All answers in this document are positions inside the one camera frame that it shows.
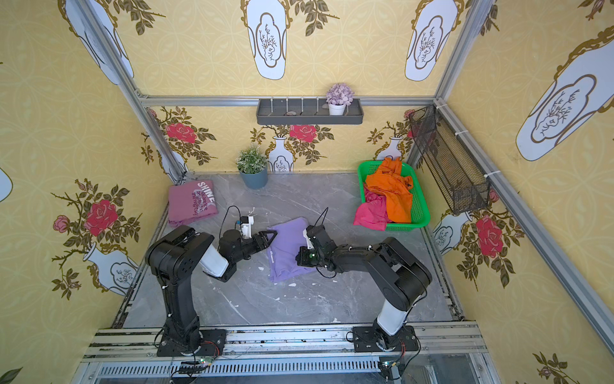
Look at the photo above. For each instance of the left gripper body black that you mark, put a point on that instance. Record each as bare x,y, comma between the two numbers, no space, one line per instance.
256,241

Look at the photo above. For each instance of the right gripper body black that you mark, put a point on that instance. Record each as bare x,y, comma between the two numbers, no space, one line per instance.
308,257

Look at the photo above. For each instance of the purple t-shirt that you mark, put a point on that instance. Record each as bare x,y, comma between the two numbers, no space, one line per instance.
284,249

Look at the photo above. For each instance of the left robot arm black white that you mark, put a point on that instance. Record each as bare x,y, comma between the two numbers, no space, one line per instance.
172,260

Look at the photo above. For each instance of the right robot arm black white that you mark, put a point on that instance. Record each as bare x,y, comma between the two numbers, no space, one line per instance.
402,279

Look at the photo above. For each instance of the magenta t-shirt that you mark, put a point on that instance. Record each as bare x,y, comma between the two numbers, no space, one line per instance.
372,214

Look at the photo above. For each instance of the green plant blue pot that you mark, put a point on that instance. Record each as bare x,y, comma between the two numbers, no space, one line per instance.
252,165

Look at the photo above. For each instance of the orange t-shirt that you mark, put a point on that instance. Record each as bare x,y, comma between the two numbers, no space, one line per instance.
388,181

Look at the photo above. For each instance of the green plastic basket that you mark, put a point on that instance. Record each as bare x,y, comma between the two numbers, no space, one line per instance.
420,211

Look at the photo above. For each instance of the purple flower white pot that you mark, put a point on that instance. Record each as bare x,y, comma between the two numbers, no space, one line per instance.
339,97

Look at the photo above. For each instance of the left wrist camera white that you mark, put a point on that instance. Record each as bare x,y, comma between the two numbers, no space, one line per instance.
246,222

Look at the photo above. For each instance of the grey wall shelf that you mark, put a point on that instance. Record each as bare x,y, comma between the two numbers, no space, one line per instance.
305,111

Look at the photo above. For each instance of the black wire mesh basket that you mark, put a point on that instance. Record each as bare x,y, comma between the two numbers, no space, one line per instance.
461,181

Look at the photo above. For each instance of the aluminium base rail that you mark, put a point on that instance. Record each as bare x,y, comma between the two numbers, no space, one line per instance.
442,352

